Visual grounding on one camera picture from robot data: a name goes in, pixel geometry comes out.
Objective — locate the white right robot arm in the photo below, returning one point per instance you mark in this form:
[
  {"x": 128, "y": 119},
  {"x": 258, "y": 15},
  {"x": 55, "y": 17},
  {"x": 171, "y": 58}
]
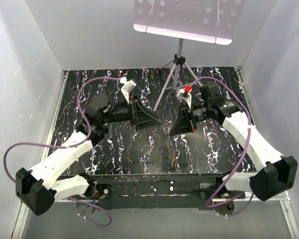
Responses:
[{"x": 274, "y": 174}]

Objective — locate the lilac music stand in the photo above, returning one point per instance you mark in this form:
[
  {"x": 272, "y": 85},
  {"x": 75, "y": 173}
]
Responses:
[{"x": 209, "y": 21}]

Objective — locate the black front mounting bar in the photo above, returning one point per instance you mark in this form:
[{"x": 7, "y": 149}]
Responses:
[{"x": 150, "y": 191}]

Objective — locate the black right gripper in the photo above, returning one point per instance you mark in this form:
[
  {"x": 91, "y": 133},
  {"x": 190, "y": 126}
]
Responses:
[{"x": 183, "y": 125}]

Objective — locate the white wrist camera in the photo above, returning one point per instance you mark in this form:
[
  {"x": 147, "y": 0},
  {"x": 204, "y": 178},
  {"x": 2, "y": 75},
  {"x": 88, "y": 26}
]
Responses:
[
  {"x": 184, "y": 94},
  {"x": 128, "y": 86}
]

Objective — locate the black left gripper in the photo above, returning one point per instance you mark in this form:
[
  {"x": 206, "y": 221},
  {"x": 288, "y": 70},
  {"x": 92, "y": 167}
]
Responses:
[{"x": 145, "y": 118}]

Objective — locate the round metal keyring disc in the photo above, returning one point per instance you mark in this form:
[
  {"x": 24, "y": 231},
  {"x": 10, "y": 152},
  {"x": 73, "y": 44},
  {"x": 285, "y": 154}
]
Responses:
[{"x": 169, "y": 144}]

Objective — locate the aluminium frame rail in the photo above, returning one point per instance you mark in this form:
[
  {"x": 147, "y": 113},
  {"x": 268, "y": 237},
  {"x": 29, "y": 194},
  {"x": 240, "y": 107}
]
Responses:
[{"x": 67, "y": 220}]

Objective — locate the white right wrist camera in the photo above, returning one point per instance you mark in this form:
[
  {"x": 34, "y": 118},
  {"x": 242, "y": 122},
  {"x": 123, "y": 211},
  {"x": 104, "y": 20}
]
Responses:
[{"x": 184, "y": 94}]

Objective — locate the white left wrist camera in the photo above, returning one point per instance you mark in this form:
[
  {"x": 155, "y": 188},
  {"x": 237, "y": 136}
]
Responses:
[{"x": 128, "y": 86}]

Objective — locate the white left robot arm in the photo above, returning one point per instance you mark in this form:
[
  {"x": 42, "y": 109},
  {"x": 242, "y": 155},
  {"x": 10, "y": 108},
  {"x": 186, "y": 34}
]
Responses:
[{"x": 39, "y": 187}]

